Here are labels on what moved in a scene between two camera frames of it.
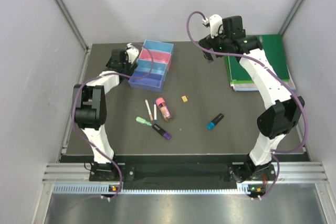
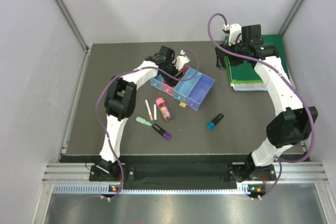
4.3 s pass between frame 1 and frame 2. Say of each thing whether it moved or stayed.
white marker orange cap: stayed
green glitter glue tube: stayed
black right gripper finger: moved
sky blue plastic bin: moved
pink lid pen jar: stayed
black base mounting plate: stayed
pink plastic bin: moved
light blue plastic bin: moved
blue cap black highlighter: stayed
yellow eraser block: moved
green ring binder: stayed
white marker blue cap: stayed
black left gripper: moved
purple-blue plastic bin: moved
